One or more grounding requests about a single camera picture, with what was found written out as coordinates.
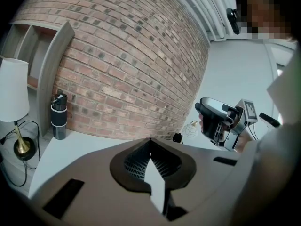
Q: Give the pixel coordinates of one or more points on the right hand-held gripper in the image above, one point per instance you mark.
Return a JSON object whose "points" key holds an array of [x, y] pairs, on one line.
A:
{"points": [[242, 121]]}

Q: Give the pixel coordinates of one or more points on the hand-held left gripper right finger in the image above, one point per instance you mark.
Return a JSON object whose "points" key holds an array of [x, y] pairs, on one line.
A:
{"points": [[211, 180]]}

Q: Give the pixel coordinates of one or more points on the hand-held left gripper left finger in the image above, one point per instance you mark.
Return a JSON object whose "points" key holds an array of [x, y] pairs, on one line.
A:
{"points": [[94, 169]]}

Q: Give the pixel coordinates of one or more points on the person's right forearm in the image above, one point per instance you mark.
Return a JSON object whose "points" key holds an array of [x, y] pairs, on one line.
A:
{"points": [[244, 141]]}

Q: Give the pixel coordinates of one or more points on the patterned globe brass table lamp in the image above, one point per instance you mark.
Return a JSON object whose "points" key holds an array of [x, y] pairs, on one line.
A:
{"points": [[191, 130]]}

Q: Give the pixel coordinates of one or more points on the black rounded speaker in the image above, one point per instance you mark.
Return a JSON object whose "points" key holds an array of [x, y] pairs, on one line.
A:
{"points": [[177, 138]]}

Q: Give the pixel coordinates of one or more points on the black and grey flask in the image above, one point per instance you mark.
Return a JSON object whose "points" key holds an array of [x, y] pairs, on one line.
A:
{"points": [[58, 121]]}

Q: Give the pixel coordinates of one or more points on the grey wooden shelf unit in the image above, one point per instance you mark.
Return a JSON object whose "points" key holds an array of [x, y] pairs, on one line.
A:
{"points": [[50, 79]]}

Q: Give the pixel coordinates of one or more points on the white shade brass table lamp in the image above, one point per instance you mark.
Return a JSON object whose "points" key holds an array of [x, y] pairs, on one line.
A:
{"points": [[13, 91]]}

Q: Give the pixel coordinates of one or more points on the person's head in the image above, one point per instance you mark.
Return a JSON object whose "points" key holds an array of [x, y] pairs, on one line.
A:
{"points": [[263, 15]]}

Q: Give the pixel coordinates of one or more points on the black head-mounted camera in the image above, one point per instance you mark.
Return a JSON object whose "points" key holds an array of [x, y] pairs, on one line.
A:
{"points": [[232, 20]]}

